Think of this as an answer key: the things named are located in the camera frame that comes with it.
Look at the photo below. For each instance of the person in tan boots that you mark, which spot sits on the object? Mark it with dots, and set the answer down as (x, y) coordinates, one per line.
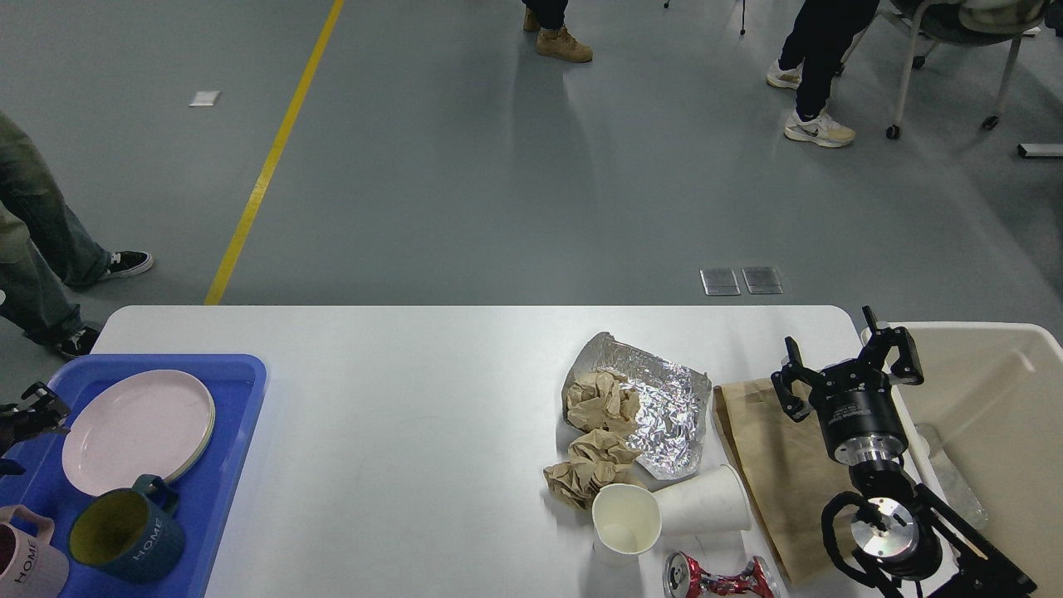
(547, 19)

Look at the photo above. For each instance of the crumpled aluminium foil sheet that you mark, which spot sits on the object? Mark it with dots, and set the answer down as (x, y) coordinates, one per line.
(674, 401)

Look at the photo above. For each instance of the upright white paper cup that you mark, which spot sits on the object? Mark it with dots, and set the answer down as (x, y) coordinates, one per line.
(628, 523)

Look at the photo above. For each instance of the yellow-green plate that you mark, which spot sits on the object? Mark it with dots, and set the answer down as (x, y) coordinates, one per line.
(192, 424)

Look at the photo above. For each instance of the left metal floor socket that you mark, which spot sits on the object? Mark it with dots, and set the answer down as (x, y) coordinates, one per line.
(720, 282)

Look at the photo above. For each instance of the beige plastic bin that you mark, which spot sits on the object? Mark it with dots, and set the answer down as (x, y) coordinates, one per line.
(993, 396)

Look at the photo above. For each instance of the crushed red soda can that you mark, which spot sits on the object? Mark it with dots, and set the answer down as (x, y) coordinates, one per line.
(683, 576)

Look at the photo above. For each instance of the person in green trousers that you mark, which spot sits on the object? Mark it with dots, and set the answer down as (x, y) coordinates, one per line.
(45, 247)

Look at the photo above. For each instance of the metal floor socket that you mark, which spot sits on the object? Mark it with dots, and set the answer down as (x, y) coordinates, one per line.
(720, 282)
(763, 280)

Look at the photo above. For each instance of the brown paper bag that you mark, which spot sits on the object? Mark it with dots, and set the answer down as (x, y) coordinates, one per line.
(788, 475)

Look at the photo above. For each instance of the brown paper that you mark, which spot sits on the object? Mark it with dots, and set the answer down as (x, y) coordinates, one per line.
(596, 460)
(601, 400)

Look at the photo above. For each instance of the lying white paper cup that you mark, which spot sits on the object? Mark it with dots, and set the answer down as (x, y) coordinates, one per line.
(710, 502)

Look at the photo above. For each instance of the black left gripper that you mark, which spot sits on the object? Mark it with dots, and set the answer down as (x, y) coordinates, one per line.
(38, 411)

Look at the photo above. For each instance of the pink plate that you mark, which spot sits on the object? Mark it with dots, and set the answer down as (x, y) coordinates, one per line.
(123, 432)

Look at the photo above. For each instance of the clear plastic bottle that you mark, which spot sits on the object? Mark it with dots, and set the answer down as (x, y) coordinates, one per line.
(957, 492)

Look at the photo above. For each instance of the white metal bar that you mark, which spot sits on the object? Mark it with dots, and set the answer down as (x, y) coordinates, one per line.
(1040, 150)

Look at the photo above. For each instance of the dark teal mug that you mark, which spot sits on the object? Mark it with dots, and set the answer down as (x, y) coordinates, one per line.
(130, 533)

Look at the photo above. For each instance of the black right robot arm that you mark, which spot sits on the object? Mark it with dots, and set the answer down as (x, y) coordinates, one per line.
(888, 529)

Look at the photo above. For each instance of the pink ribbed mug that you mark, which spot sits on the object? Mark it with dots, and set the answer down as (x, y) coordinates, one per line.
(30, 565)

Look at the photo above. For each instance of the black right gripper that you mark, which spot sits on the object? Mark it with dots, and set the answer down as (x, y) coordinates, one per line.
(857, 410)

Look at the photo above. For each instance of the person in white sneakers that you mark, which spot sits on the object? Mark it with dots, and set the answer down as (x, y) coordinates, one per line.
(822, 33)

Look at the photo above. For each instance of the right metal floor socket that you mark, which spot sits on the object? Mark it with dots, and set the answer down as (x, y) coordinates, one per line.
(763, 280)

